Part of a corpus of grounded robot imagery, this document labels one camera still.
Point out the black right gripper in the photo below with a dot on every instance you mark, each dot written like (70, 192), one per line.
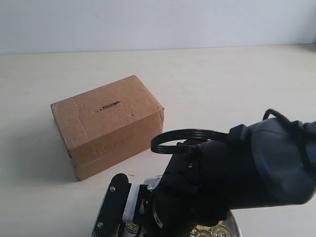
(153, 216)

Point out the gold coin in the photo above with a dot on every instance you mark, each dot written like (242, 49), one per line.
(220, 231)
(132, 228)

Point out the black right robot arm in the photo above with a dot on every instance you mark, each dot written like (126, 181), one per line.
(269, 163)

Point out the brown cardboard slot box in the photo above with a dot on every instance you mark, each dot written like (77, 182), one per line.
(107, 125)

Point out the round metal plate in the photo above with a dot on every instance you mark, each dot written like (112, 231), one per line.
(203, 229)

